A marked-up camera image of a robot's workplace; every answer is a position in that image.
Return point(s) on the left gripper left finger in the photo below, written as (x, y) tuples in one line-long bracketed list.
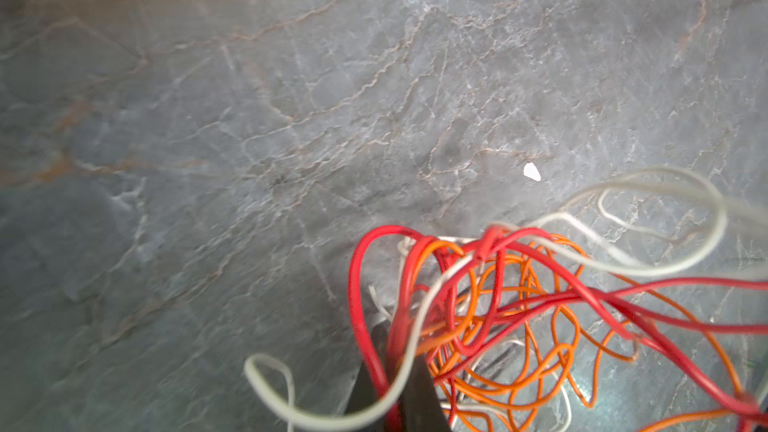
[(363, 393)]

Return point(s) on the white paper scrap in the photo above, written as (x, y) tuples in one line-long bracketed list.
[(532, 172)]

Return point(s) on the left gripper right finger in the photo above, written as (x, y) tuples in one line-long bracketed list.
[(420, 407)]

